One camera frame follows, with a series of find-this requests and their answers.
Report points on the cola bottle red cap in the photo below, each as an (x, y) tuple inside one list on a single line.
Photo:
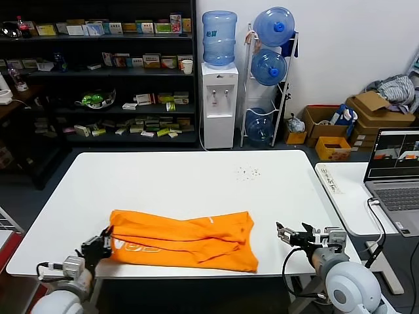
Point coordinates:
[(23, 29)]

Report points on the white open box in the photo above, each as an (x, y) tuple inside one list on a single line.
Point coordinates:
[(45, 65)]

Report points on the small green box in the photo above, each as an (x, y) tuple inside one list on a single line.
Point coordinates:
[(170, 107)]

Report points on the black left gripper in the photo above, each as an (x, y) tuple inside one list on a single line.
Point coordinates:
[(95, 250)]

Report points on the green and yellow box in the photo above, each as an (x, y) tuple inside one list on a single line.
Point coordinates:
[(165, 97)]

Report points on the red and yellow box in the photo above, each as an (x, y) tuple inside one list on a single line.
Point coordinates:
[(168, 62)]

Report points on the pale green plastic item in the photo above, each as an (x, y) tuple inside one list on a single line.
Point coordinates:
[(415, 70)]

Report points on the small yellow box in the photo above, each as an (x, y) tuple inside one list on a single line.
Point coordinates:
[(295, 137)]

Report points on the red and orange box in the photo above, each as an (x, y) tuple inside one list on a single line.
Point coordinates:
[(120, 61)]

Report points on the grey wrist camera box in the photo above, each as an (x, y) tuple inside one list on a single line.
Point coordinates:
[(73, 265), (335, 238)]

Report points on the tall pink colourful box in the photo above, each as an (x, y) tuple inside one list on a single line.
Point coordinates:
[(175, 24)]

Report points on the red and white box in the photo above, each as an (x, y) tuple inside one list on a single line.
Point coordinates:
[(145, 99)]

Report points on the pile of grey clothes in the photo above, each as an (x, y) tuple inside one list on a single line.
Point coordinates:
[(395, 88)]

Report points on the black shelf unit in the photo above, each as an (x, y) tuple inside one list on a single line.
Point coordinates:
[(130, 73)]

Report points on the large yellow box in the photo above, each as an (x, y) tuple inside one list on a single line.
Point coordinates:
[(333, 152)]

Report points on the plain white box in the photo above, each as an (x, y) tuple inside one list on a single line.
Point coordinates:
[(75, 30)]

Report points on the bowl with green items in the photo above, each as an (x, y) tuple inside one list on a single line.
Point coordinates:
[(94, 99)]

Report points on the open brown cardboard box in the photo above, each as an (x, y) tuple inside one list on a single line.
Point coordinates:
[(323, 127)]

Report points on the blue hanging cloth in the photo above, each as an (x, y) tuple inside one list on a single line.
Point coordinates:
[(287, 47)]

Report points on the crumpled plastic bag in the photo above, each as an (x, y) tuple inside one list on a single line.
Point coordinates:
[(295, 124)]

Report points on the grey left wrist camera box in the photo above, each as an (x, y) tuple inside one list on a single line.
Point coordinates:
[(73, 265)]

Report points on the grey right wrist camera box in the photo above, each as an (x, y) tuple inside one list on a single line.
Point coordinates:
[(335, 238)]

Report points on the small white box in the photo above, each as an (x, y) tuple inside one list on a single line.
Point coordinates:
[(120, 131)]

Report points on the black clamp stand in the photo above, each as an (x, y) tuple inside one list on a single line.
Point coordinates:
[(285, 98)]

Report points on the blue and white box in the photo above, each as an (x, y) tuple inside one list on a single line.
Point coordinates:
[(95, 29)]

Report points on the white water dispenser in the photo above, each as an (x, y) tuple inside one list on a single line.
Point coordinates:
[(218, 124)]

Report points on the white kitchen appliance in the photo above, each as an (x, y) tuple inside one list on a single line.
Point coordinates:
[(4, 96)]

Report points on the white box red print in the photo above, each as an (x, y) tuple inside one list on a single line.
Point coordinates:
[(137, 63)]

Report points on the flat white box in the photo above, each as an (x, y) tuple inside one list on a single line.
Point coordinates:
[(130, 106), (94, 66)]

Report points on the cardboard box with open flap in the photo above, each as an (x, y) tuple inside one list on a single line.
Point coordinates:
[(382, 117)]

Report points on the purple bottle white base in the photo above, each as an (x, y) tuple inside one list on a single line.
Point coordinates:
[(20, 85)]

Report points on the scattered small crumbs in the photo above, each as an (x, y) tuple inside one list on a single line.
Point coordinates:
[(247, 173)]

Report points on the beige hanging cloth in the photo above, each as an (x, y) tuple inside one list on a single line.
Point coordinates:
[(249, 39)]

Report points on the white box blue stripe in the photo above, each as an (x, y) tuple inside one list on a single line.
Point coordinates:
[(106, 59)]

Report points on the lime green box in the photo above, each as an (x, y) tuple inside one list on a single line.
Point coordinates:
[(163, 133), (99, 132)]

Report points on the blue and white bag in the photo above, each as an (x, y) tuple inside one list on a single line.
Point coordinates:
[(343, 116)]

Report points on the orange t-shirt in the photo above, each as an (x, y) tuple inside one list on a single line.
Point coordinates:
[(183, 242)]

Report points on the pale green box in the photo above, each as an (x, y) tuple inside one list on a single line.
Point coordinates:
[(14, 64), (30, 63)]

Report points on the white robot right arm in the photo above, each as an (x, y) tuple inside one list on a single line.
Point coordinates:
[(350, 288)]

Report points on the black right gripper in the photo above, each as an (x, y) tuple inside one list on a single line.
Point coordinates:
[(304, 242)]

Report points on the orange and white box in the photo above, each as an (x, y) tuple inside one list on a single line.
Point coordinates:
[(151, 61)]

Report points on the white and pink box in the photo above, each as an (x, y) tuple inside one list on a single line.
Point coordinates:
[(147, 134)]

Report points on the grey laptop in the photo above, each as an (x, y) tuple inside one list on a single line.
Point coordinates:
[(399, 196)]

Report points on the stacked flat cardboard boxes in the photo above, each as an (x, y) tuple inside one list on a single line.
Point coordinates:
[(362, 139)]

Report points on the light green box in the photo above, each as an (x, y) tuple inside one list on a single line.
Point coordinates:
[(162, 28)]

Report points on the blue bottle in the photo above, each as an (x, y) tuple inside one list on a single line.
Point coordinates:
[(60, 62)]

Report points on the blue water jug with sticker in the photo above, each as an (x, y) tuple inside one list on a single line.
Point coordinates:
[(218, 42)]

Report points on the red and white cart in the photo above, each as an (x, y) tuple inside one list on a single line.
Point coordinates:
[(9, 248)]

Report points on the shiny dark round object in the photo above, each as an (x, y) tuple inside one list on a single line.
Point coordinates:
[(9, 32)]

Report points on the white box yellow edge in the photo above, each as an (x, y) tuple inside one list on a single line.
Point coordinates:
[(82, 131)]

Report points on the white paper cup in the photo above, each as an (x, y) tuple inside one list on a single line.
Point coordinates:
[(187, 67)]

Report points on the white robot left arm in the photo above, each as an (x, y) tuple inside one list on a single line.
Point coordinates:
[(59, 304)]

